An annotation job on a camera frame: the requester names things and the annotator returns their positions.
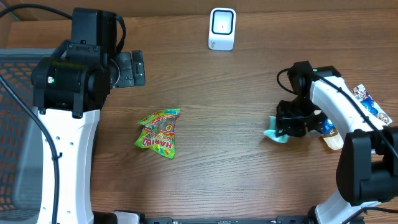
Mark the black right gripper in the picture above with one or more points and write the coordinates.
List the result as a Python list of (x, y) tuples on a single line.
[(283, 125)]

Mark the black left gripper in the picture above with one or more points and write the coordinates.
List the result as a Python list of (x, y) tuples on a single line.
[(130, 78)]

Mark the beige dried mushroom bag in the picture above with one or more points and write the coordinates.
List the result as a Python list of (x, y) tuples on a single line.
[(336, 142)]

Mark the mint green tissue packet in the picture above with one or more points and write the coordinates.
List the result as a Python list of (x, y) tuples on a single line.
[(271, 132)]

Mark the blue snack packet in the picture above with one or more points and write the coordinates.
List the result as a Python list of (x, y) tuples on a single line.
[(379, 118)]

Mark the green Haribo gummy bag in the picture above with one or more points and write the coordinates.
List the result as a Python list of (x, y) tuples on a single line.
[(158, 132)]

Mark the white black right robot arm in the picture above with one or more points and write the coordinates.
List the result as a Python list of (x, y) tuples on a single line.
[(366, 175)]

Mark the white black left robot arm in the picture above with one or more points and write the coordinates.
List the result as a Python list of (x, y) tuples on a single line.
[(70, 89)]

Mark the white barcode scanner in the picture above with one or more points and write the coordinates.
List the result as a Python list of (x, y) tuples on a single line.
[(222, 28)]

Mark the grey plastic lattice basket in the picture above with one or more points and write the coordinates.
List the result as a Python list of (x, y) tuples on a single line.
[(21, 140)]

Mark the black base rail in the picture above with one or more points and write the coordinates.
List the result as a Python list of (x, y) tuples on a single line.
[(277, 220)]

